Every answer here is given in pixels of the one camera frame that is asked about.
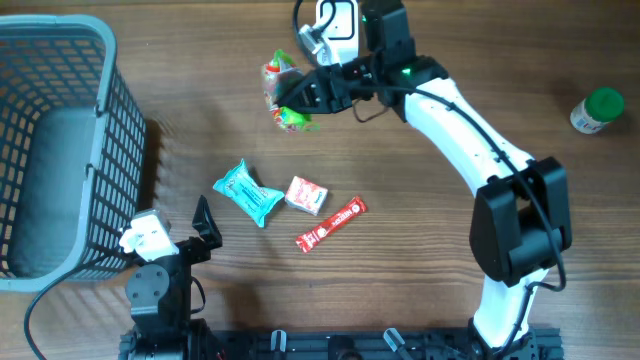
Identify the green snack bag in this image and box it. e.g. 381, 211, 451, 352
261, 49, 317, 133

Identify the white barcode scanner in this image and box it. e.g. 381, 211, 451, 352
316, 0, 360, 65

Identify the left camera cable black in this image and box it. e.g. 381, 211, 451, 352
23, 254, 126, 360

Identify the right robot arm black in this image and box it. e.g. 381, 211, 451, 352
277, 1, 573, 359

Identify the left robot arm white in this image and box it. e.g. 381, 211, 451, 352
118, 196, 226, 360

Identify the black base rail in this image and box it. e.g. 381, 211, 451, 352
118, 327, 565, 360

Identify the red coffee stick sachet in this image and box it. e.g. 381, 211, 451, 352
296, 196, 368, 253

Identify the teal wet wipes pack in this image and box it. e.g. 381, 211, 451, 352
213, 160, 285, 228

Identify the red small box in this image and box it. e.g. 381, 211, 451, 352
285, 176, 328, 216

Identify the green lid jar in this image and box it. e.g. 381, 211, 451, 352
570, 87, 625, 134

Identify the grey plastic basket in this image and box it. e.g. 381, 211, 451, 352
1, 15, 147, 293

